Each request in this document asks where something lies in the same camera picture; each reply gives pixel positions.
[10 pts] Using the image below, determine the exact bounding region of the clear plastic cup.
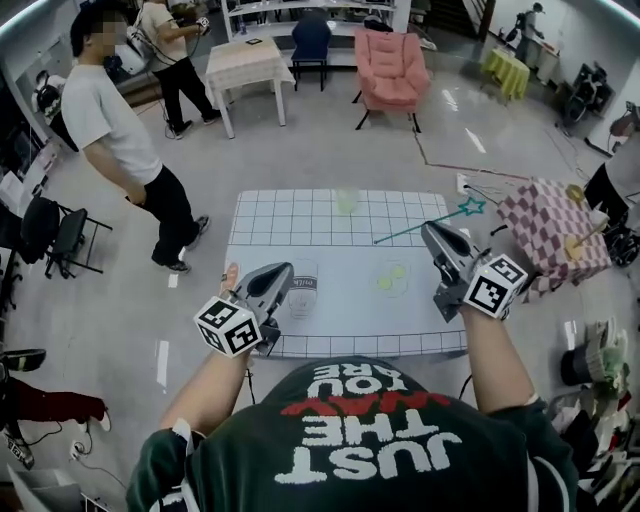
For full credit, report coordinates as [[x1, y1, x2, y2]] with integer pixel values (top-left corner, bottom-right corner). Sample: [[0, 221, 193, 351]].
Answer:
[[335, 187, 360, 215]]

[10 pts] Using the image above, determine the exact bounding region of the black folding chair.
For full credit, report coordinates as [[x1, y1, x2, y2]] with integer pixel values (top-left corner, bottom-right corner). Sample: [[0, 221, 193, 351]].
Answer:
[[43, 207, 115, 280]]

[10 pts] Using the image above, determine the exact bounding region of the person's dark green t-shirt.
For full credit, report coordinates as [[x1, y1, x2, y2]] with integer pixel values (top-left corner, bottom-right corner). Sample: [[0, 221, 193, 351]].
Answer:
[[124, 355, 581, 512]]

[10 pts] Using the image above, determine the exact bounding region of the pink armchair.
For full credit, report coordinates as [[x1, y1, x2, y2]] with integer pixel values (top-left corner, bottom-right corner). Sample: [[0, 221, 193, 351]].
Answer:
[[352, 28, 432, 134]]

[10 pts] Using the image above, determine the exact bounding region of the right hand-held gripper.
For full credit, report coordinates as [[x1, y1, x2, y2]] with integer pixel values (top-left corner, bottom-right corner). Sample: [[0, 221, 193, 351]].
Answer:
[[421, 222, 529, 321]]

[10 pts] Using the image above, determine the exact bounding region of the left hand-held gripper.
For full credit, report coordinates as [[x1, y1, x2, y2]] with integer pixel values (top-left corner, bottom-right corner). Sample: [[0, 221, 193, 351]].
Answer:
[[193, 262, 295, 359]]

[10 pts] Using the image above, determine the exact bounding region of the pink checked tablecloth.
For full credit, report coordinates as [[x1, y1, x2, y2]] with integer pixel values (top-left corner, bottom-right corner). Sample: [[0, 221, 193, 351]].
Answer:
[[496, 178, 615, 304]]

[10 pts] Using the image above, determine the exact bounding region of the wrapped flower bouquet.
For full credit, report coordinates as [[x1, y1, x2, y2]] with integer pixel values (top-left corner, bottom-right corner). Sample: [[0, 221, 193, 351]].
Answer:
[[559, 316, 632, 399]]

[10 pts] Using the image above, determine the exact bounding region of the yellow-green tablecloth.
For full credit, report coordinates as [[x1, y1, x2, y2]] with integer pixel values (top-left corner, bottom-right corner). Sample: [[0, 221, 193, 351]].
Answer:
[[481, 47, 532, 105]]

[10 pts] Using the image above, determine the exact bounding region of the white grid tablecloth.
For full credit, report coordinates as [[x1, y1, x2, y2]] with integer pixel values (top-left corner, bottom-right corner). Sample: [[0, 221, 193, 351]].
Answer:
[[224, 188, 470, 359]]

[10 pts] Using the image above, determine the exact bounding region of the white square table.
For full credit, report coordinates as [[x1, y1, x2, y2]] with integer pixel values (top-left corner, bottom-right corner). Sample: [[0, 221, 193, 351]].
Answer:
[[217, 79, 289, 140], [205, 35, 297, 94]]

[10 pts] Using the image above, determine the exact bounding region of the wooden stick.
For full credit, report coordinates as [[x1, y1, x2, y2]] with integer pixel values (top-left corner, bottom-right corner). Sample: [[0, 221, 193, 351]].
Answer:
[[574, 222, 610, 249]]

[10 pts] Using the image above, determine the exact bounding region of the indoor staircase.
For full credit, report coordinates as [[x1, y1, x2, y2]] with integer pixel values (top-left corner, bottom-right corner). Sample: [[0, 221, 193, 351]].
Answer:
[[462, 0, 499, 44]]

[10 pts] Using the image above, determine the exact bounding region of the person's right forearm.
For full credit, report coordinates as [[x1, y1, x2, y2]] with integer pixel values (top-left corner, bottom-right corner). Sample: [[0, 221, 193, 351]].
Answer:
[[458, 304, 539, 416]]

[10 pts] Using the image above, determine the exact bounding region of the black backpack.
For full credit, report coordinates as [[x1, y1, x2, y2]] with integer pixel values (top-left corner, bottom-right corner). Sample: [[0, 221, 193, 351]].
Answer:
[[604, 217, 640, 270]]

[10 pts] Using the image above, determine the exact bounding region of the dark blue chair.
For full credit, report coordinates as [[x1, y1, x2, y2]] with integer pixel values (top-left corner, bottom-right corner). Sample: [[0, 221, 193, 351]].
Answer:
[[290, 9, 334, 93]]

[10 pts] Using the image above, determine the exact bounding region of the black office chair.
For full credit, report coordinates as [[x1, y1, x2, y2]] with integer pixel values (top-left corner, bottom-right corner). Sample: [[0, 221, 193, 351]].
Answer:
[[17, 195, 62, 266]]

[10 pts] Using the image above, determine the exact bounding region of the white shelving unit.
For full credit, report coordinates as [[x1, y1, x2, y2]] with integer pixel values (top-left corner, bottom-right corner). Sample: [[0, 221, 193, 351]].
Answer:
[[219, 0, 414, 44]]

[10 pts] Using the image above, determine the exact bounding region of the person's left forearm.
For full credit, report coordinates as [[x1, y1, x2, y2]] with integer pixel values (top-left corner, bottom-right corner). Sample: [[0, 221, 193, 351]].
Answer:
[[158, 344, 254, 439]]

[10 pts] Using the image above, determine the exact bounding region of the teal star wand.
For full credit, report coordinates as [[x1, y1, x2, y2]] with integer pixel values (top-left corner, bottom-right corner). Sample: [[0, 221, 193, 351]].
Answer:
[[373, 196, 488, 246]]

